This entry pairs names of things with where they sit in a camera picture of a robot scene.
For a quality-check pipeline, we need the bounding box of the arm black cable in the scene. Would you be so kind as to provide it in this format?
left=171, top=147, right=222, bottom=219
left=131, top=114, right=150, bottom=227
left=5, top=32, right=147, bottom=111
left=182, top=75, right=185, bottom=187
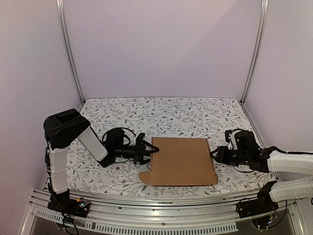
left=101, top=127, right=137, bottom=164
left=228, top=128, right=313, bottom=173

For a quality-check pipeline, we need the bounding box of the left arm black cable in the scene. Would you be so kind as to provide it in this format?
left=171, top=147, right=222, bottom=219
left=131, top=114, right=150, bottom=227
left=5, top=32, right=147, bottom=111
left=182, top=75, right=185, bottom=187
left=101, top=127, right=137, bottom=164

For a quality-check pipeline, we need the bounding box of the left aluminium corner post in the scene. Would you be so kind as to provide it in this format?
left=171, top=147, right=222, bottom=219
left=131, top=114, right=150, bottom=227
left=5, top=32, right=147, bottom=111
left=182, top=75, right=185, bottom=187
left=56, top=0, right=86, bottom=105

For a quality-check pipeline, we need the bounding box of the brown cardboard box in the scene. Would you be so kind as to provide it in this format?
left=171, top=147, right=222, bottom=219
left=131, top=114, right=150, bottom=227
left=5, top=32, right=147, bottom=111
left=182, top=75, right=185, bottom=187
left=138, top=137, right=218, bottom=187

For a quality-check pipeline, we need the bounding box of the aluminium front rail frame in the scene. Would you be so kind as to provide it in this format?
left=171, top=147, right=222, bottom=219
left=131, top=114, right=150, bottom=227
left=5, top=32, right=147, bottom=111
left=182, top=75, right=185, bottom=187
left=21, top=188, right=300, bottom=235

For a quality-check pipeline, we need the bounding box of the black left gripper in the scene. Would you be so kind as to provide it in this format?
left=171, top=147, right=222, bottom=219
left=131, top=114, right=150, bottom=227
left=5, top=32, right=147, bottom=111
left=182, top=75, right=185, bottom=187
left=114, top=140, right=159, bottom=165

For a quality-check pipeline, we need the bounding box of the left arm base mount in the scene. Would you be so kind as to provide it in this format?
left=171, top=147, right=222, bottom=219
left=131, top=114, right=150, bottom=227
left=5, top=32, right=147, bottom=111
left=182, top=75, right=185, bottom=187
left=47, top=190, right=91, bottom=218

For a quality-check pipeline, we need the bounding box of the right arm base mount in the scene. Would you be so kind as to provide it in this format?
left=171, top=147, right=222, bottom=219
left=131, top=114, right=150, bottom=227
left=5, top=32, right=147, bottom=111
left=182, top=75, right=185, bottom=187
left=236, top=181, right=278, bottom=230

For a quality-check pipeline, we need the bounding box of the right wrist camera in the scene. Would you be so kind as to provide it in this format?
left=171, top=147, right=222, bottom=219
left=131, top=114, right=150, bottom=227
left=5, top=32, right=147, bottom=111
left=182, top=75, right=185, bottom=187
left=224, top=130, right=237, bottom=150

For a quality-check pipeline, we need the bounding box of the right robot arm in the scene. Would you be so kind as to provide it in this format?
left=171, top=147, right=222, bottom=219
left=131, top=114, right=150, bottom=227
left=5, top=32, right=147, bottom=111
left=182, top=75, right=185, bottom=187
left=210, top=146, right=313, bottom=213

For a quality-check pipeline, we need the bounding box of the aluminium corner post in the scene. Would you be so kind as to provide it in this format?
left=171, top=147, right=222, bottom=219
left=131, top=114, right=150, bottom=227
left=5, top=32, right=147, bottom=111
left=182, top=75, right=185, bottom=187
left=56, top=0, right=86, bottom=105
left=240, top=0, right=269, bottom=106

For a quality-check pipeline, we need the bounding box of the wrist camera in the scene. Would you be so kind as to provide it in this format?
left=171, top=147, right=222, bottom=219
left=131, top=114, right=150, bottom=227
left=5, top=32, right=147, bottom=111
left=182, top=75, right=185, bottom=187
left=224, top=130, right=237, bottom=150
left=134, top=132, right=145, bottom=147

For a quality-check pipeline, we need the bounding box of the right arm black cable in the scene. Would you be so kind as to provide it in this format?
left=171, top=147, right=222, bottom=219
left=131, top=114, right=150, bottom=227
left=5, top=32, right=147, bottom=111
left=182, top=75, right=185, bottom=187
left=228, top=128, right=313, bottom=173

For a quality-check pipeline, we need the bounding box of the right aluminium corner post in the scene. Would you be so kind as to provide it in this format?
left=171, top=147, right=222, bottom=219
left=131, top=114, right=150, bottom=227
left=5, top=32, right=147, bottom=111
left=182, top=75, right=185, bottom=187
left=240, top=0, right=269, bottom=106

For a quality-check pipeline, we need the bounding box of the floral patterned table mat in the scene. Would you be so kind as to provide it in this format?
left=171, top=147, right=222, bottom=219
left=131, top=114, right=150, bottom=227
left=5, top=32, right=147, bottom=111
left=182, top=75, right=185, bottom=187
left=67, top=97, right=276, bottom=198

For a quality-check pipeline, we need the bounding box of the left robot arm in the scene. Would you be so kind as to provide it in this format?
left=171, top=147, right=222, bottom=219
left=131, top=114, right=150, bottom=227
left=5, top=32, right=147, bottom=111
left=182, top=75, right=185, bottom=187
left=43, top=109, right=159, bottom=212

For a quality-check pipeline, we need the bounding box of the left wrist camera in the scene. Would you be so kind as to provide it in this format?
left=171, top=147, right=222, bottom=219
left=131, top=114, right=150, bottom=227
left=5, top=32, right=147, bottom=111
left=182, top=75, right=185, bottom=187
left=134, top=132, right=145, bottom=147

